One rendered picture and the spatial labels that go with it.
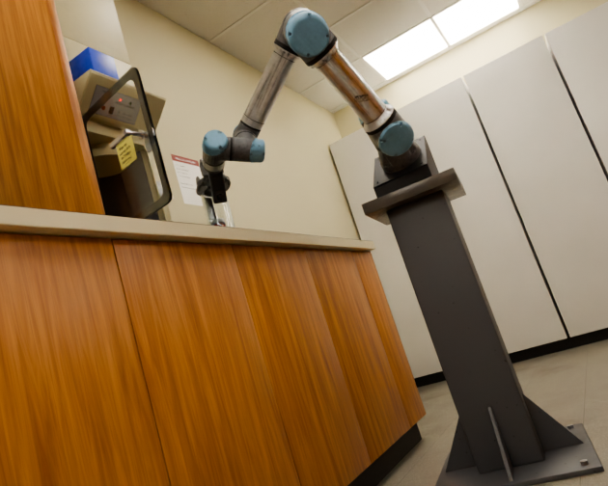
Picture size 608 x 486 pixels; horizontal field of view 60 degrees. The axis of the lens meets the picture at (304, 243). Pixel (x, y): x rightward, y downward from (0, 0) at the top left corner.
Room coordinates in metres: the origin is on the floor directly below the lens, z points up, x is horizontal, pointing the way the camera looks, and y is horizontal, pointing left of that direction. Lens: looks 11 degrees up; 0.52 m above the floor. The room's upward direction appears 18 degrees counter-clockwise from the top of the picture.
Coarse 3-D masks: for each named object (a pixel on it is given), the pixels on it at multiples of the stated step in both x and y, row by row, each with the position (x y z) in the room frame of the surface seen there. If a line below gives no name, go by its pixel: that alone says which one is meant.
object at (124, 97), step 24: (120, 96) 1.32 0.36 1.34; (144, 96) 1.27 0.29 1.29; (96, 120) 1.40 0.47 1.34; (120, 120) 1.34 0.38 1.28; (144, 120) 1.28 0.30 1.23; (96, 144) 1.42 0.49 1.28; (144, 144) 1.30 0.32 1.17; (96, 168) 1.43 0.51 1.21; (120, 168) 1.37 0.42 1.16; (144, 168) 1.31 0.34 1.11; (120, 192) 1.38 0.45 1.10; (144, 192) 1.32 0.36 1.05; (168, 192) 1.27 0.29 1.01; (144, 216) 1.34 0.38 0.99
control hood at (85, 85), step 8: (88, 72) 1.41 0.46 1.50; (96, 72) 1.42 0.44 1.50; (80, 80) 1.42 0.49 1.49; (88, 80) 1.41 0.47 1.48; (96, 80) 1.43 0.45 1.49; (104, 80) 1.45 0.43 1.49; (112, 80) 1.48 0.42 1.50; (80, 88) 1.43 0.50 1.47; (88, 88) 1.43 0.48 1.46; (80, 96) 1.43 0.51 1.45; (88, 96) 1.44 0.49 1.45; (152, 96) 1.63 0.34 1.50; (160, 96) 1.66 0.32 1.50; (80, 104) 1.44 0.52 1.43; (88, 104) 1.46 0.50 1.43; (152, 104) 1.65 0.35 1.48; (160, 104) 1.68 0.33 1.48; (152, 112) 1.67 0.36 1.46; (160, 112) 1.69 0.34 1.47; (152, 120) 1.68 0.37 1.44
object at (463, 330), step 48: (432, 240) 1.73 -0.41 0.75; (432, 288) 1.75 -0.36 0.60; (480, 288) 1.71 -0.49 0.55; (432, 336) 1.76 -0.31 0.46; (480, 336) 1.72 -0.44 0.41; (480, 384) 1.73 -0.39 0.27; (480, 432) 1.75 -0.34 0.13; (528, 432) 1.71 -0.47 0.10; (576, 432) 1.88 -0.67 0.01; (480, 480) 1.71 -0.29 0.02; (528, 480) 1.59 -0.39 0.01
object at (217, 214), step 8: (208, 192) 1.77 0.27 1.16; (208, 200) 1.77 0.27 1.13; (208, 208) 1.77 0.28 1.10; (216, 208) 1.77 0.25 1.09; (224, 208) 1.78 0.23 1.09; (208, 216) 1.77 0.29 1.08; (216, 216) 1.76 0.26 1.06; (224, 216) 1.77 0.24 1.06; (232, 216) 1.80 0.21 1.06; (208, 224) 1.78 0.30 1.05; (216, 224) 1.76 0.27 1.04; (224, 224) 1.76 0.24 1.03; (232, 224) 1.78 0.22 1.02
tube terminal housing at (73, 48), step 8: (64, 40) 1.48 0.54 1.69; (72, 40) 1.52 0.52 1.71; (72, 48) 1.51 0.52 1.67; (80, 48) 1.54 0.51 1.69; (72, 56) 1.50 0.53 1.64; (120, 64) 1.69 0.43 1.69; (120, 72) 1.68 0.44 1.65; (168, 208) 1.73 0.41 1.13; (160, 216) 1.73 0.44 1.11; (168, 216) 1.73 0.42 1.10
